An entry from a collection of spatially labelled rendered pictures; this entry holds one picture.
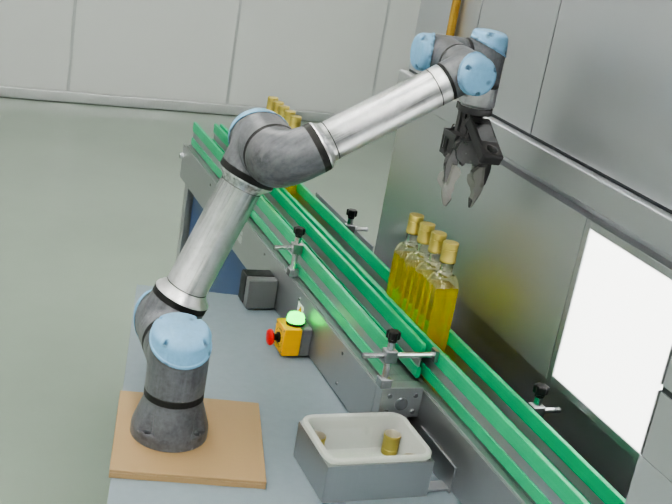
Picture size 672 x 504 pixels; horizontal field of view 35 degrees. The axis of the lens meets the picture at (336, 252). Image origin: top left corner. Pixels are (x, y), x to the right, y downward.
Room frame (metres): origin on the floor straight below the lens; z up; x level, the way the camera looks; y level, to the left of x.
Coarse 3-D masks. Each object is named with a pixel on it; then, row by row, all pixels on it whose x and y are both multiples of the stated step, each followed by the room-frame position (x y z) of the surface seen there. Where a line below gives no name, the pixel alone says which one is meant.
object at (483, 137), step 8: (472, 120) 2.15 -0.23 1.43; (480, 120) 2.16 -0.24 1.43; (488, 120) 2.17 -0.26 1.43; (472, 128) 2.13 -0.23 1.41; (480, 128) 2.13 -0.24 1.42; (488, 128) 2.14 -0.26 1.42; (472, 136) 2.13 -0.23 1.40; (480, 136) 2.11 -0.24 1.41; (488, 136) 2.12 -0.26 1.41; (480, 144) 2.09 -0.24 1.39; (488, 144) 2.09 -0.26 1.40; (496, 144) 2.11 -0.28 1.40; (480, 152) 2.08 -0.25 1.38; (488, 152) 2.08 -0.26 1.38; (496, 152) 2.08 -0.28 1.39; (480, 160) 2.07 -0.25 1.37; (488, 160) 2.07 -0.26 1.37; (496, 160) 2.08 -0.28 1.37
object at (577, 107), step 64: (448, 0) 2.69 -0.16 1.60; (512, 0) 2.42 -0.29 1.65; (576, 0) 2.20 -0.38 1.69; (640, 0) 2.01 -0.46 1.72; (512, 64) 2.37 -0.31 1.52; (576, 64) 2.15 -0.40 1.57; (640, 64) 1.97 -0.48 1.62; (512, 128) 2.30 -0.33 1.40; (576, 128) 2.10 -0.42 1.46; (640, 128) 1.93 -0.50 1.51; (576, 192) 2.02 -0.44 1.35; (640, 192) 1.89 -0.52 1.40; (384, 256) 2.77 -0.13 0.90; (512, 384) 2.11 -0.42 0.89; (576, 448) 1.87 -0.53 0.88
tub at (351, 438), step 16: (320, 416) 1.90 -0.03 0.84; (336, 416) 1.92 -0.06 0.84; (352, 416) 1.93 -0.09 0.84; (368, 416) 1.94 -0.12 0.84; (384, 416) 1.96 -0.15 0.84; (400, 416) 1.96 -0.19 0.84; (336, 432) 1.92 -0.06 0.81; (352, 432) 1.93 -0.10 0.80; (368, 432) 1.94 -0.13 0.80; (400, 432) 1.94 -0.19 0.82; (416, 432) 1.91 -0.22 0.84; (320, 448) 1.78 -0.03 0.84; (336, 448) 1.91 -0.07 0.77; (352, 448) 1.93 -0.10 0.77; (368, 448) 1.94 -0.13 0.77; (400, 448) 1.93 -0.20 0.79; (416, 448) 1.88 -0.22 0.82; (336, 464) 1.76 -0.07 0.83
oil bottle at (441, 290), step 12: (432, 276) 2.16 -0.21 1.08; (444, 276) 2.14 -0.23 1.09; (432, 288) 2.14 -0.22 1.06; (444, 288) 2.13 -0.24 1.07; (456, 288) 2.15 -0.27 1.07; (432, 300) 2.13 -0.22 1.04; (444, 300) 2.14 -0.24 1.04; (420, 312) 2.17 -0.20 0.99; (432, 312) 2.13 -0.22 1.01; (444, 312) 2.14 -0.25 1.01; (420, 324) 2.16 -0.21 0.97; (432, 324) 2.13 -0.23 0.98; (444, 324) 2.14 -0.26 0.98; (432, 336) 2.13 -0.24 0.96; (444, 336) 2.14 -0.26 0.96; (444, 348) 2.15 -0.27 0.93
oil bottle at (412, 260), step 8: (408, 256) 2.27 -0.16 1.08; (416, 256) 2.25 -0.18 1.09; (424, 256) 2.25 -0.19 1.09; (408, 264) 2.26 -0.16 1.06; (416, 264) 2.24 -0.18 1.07; (408, 272) 2.25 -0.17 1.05; (400, 280) 2.28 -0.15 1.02; (408, 280) 2.24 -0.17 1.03; (400, 288) 2.27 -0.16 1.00; (408, 288) 2.24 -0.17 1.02; (400, 296) 2.26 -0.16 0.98; (408, 296) 2.23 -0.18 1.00; (400, 304) 2.26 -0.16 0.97
